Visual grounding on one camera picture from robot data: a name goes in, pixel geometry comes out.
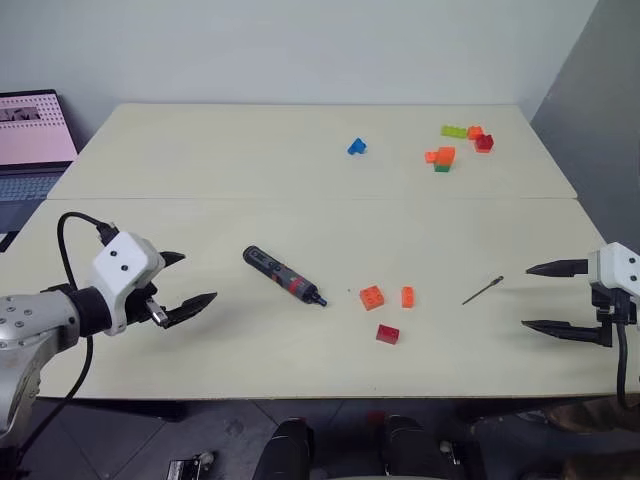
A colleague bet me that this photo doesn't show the open laptop with pink screen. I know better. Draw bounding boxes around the open laptop with pink screen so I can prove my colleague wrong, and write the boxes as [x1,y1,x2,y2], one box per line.
[0,89,80,254]

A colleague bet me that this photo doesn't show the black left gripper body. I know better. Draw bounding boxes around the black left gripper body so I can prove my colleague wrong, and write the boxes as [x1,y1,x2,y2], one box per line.
[122,281,169,330]

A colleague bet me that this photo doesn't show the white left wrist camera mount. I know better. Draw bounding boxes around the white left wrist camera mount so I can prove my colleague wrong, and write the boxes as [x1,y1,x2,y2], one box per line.
[91,231,166,336]

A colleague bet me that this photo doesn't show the orange square toy brick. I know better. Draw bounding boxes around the orange square toy brick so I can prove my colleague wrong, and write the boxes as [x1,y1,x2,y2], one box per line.
[359,284,386,312]

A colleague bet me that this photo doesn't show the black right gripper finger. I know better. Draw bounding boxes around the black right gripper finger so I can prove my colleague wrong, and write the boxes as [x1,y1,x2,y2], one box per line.
[521,319,602,347]
[525,258,590,279]

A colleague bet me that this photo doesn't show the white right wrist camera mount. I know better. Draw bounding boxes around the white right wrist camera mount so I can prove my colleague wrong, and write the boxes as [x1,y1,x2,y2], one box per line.
[587,242,640,301]

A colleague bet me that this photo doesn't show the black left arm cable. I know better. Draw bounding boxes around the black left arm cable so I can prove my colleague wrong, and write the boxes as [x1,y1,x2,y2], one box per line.
[0,212,121,474]

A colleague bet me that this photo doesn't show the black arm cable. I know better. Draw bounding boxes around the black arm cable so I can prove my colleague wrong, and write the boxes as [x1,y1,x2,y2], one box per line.
[0,212,121,474]
[615,323,635,412]

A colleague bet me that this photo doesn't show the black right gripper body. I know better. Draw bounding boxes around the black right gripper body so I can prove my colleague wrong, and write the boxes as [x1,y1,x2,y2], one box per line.
[591,283,640,348]

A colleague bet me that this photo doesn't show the small black floor device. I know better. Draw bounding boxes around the small black floor device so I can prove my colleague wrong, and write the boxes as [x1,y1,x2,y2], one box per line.
[167,451,217,480]

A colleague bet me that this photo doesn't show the dark grey electric screwdriver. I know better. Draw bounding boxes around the dark grey electric screwdriver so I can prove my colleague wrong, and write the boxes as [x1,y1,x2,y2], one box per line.
[242,245,329,308]

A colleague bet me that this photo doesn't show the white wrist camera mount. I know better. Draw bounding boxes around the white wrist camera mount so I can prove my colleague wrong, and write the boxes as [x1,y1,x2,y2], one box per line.
[587,242,640,301]
[91,231,166,336]

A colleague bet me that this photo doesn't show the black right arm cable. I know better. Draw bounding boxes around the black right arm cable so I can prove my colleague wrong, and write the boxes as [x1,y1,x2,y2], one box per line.
[615,323,635,412]

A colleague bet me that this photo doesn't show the dark rounded shape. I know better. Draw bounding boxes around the dark rounded shape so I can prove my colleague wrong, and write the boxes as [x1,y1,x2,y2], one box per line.
[257,418,316,480]

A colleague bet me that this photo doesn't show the thin metal screwdriver bit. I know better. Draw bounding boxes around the thin metal screwdriver bit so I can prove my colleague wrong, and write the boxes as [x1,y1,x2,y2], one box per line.
[461,275,505,306]

